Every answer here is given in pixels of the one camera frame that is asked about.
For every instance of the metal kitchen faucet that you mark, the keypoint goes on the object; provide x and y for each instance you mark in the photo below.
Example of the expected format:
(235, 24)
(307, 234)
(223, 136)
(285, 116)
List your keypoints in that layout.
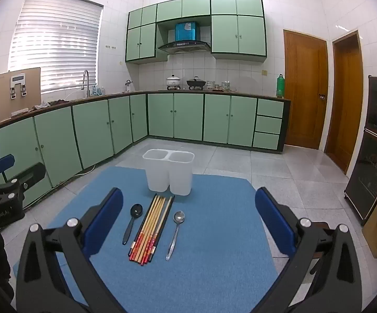
(86, 75)

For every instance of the black plastic spoon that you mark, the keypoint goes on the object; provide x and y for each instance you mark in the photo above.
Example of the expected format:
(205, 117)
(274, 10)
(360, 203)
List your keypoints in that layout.
(136, 210)

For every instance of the metal spoon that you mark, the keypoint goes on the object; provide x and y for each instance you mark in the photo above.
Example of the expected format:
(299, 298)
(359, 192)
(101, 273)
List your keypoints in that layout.
(179, 216)

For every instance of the metal kettle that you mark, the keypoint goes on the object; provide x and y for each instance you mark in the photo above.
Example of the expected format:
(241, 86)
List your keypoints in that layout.
(128, 86)

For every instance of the black range hood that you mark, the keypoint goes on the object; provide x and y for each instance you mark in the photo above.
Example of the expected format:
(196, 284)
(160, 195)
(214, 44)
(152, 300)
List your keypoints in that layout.
(185, 45)

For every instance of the white window blinds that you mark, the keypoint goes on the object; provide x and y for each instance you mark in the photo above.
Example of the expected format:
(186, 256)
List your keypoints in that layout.
(55, 39)

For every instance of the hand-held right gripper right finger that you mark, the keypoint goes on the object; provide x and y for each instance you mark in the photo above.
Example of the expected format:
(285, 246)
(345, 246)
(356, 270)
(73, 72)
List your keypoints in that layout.
(275, 221)

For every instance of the white clip device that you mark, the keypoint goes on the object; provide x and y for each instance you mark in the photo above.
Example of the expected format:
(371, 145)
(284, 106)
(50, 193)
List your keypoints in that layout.
(18, 79)

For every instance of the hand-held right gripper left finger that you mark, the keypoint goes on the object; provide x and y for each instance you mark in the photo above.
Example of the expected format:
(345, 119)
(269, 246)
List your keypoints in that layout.
(105, 221)

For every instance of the white cooking pot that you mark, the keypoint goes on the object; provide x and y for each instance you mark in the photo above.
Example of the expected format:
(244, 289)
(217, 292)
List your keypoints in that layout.
(174, 81)

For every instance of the blue table mat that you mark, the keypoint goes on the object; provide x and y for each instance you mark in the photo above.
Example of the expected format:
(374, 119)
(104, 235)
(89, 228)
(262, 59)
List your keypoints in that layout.
(208, 234)

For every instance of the wooden door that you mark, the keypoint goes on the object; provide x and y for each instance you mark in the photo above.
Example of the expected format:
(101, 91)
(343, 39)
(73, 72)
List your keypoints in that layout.
(346, 104)
(305, 88)

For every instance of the black glass-door cabinet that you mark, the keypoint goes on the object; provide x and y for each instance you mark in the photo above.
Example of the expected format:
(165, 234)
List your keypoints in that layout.
(371, 169)

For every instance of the row of chopsticks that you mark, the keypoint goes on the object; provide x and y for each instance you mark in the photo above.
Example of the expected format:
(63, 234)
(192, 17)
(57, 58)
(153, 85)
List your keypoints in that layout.
(149, 231)

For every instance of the crumpled cloth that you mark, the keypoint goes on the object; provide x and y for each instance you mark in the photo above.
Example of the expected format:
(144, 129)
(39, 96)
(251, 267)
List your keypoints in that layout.
(42, 106)

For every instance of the gas stove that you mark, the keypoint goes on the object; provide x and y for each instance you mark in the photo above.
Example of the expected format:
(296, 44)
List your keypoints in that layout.
(183, 88)

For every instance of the green base cabinets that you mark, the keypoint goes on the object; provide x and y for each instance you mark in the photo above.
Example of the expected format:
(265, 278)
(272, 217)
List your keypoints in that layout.
(188, 114)

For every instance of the brown board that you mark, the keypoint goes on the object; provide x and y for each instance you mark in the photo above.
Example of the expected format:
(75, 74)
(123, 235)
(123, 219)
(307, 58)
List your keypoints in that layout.
(2, 97)

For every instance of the glass jar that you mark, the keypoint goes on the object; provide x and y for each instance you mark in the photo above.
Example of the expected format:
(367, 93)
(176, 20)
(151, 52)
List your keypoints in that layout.
(225, 86)
(211, 85)

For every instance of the wall hooks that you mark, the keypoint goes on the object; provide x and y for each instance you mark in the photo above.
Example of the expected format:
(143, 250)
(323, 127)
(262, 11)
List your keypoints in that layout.
(110, 47)

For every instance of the black wok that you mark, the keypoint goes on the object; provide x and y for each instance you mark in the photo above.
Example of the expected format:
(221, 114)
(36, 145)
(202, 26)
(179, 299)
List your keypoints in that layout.
(195, 82)

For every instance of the dish soap bottle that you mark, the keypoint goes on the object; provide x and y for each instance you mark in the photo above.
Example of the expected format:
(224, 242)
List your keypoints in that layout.
(94, 90)
(102, 90)

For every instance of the white two-compartment utensil holder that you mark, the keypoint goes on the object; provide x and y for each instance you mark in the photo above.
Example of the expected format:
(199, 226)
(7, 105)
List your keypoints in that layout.
(178, 176)

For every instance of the green plastic bottle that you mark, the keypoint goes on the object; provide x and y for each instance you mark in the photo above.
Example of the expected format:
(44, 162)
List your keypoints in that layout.
(280, 86)

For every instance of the green wall cabinets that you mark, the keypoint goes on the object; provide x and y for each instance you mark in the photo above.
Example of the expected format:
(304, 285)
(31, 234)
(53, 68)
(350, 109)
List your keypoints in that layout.
(237, 36)

